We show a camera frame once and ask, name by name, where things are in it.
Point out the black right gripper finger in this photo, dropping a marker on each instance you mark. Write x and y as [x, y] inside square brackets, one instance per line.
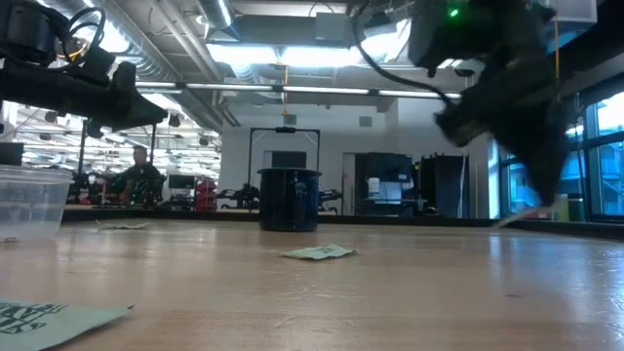
[543, 170]

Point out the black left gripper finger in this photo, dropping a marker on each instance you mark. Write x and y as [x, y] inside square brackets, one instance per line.
[141, 111]

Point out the green stevia sweetener packet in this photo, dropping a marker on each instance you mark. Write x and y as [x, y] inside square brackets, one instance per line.
[319, 252]
[49, 324]
[124, 225]

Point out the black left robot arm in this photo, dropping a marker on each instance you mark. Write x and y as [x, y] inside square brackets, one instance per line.
[24, 29]

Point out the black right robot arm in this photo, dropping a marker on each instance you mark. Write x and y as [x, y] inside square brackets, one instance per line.
[521, 24]

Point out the yellow green bottle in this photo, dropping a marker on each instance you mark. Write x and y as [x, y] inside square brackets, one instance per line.
[563, 208]

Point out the person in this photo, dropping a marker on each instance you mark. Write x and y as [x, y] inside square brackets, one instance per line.
[141, 178]

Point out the black storage cabinet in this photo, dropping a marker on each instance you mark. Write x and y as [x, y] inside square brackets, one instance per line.
[385, 183]
[443, 185]

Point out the red background object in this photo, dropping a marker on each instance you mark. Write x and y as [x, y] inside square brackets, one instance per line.
[206, 195]

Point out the clear plastic container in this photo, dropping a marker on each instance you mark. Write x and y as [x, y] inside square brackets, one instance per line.
[29, 205]

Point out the black mug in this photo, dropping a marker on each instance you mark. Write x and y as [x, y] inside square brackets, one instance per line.
[288, 200]

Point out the grey ceiling box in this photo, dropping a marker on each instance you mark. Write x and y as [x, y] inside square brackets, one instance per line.
[334, 27]

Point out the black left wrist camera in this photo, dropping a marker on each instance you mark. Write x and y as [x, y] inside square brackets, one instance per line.
[124, 78]

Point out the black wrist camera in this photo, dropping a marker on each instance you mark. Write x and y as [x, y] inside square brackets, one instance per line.
[460, 127]
[124, 78]

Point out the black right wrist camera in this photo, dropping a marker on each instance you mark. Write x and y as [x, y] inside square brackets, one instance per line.
[460, 127]

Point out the black background rig frame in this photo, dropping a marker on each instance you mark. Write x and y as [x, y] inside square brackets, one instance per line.
[285, 129]

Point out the black aluminium table frame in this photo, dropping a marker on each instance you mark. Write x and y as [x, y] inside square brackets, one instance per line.
[390, 220]

